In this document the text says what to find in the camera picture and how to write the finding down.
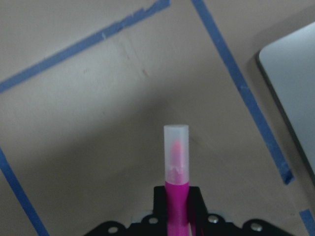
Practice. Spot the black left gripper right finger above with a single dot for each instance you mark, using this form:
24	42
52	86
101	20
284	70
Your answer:
196	205

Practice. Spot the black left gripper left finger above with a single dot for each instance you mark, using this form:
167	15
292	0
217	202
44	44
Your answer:
160	201

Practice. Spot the pink highlighter pen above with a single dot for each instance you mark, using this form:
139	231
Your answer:
176	165

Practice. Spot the silver laptop notebook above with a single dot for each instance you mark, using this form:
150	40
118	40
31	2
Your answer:
288	66

